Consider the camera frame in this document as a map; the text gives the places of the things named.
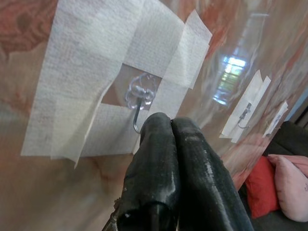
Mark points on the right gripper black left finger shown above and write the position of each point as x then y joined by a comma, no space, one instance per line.
154,168

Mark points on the white paper tape patch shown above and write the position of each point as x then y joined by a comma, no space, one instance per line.
280,113
252,96

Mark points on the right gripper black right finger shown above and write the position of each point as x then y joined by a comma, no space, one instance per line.
204,183

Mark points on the red cushion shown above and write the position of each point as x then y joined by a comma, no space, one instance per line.
262,187

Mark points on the pink cushion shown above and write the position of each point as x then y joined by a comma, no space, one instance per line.
293,187

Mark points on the white paper tape strip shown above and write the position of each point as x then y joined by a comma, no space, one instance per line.
156,43
72,72
190,48
108,134

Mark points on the dark grey sofa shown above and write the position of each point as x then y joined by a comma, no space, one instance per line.
296,137

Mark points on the clear adhesive metal hook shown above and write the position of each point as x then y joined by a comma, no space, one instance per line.
245,113
275,119
139,92

